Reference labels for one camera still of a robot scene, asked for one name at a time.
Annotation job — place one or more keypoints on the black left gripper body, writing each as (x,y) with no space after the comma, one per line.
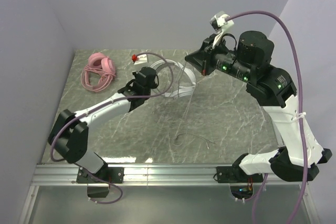
(128,87)

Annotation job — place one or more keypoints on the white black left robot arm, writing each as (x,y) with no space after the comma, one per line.
(70,133)

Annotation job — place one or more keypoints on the aluminium right side rail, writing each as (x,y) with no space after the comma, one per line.
(272,85)

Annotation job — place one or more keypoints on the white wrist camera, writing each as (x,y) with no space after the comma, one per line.
(221,25)
(141,59)

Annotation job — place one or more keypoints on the white headphones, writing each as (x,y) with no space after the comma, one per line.
(177,90)

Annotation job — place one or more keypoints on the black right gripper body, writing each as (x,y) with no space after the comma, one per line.
(206,57)

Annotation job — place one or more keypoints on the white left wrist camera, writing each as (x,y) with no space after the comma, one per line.
(141,59)

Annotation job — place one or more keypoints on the pink headphones with cable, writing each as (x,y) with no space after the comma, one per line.
(103,66)

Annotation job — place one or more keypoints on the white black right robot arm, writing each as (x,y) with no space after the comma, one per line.
(301,153)

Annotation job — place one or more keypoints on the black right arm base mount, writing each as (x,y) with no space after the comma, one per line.
(240,184)

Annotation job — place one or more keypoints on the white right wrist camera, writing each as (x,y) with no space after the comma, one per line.
(221,25)

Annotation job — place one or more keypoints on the aluminium front rail frame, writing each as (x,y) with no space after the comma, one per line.
(153,194)

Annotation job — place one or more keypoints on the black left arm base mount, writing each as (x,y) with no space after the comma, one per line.
(101,183)

